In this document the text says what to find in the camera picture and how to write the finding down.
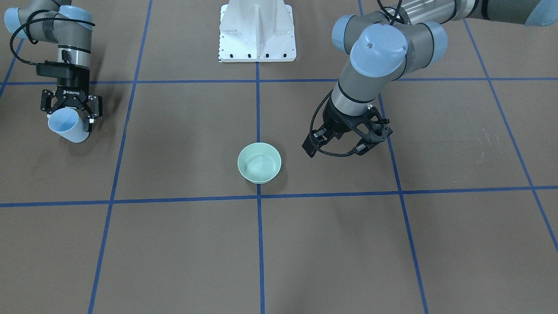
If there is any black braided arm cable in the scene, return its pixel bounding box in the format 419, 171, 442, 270
309, 89, 362, 157

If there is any brown paper table mat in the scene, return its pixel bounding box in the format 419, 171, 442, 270
1, 0, 558, 314

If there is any pale green bowl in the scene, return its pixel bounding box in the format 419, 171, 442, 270
237, 143, 282, 184

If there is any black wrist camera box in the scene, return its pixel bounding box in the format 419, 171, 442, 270
35, 61, 67, 79

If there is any light blue plastic cup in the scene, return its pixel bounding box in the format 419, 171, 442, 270
48, 108, 89, 143

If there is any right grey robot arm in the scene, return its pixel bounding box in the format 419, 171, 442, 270
4, 0, 103, 133

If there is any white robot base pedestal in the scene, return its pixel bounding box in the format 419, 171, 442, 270
218, 0, 297, 62

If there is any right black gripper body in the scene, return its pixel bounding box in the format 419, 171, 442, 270
53, 65, 92, 113

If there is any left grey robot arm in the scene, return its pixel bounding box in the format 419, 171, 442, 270
302, 0, 558, 157

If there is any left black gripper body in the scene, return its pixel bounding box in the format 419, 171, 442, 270
322, 104, 376, 137

